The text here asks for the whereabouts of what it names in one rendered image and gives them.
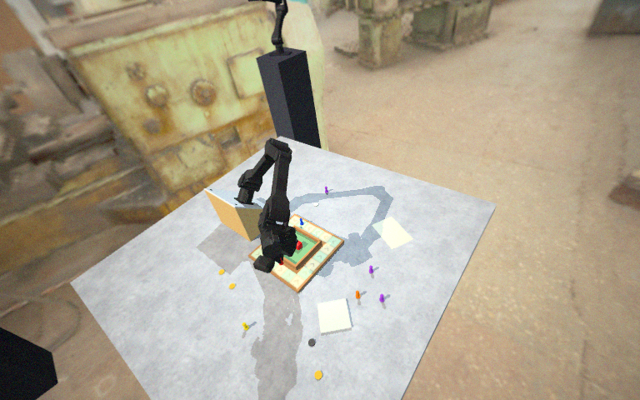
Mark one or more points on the cream flat rectangle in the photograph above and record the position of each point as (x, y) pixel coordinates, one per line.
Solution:
(391, 232)

